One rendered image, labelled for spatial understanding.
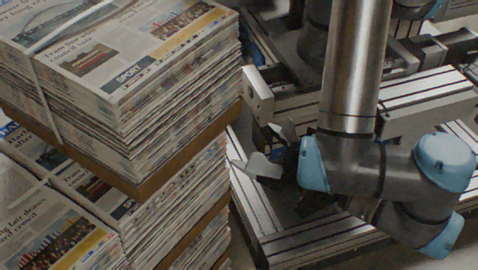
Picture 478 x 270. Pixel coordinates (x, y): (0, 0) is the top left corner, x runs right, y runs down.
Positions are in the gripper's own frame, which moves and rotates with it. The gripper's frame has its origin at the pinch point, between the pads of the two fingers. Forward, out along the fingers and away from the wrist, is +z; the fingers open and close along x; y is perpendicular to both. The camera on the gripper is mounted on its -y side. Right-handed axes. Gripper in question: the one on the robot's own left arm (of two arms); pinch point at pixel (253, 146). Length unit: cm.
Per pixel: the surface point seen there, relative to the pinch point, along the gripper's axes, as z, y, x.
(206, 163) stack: 8.1, -6.6, 3.9
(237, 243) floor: 22, -85, -26
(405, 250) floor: -28, -85, -59
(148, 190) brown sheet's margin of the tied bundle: 7.9, 0.2, 18.7
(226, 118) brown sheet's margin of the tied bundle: 8.0, 0.5, -2.6
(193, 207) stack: 7.7, -14.7, 9.0
